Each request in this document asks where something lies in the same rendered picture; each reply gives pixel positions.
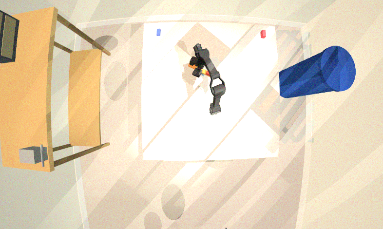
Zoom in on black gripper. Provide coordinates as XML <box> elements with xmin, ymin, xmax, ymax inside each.
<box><xmin>192</xmin><ymin>62</ymin><xmax>204</xmax><ymax>78</ymax></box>

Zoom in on small red block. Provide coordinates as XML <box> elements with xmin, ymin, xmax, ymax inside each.
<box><xmin>260</xmin><ymin>30</ymin><xmax>266</xmax><ymax>38</ymax></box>

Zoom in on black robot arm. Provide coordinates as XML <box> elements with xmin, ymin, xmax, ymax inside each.
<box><xmin>189</xmin><ymin>43</ymin><xmax>226</xmax><ymax>115</ymax></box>

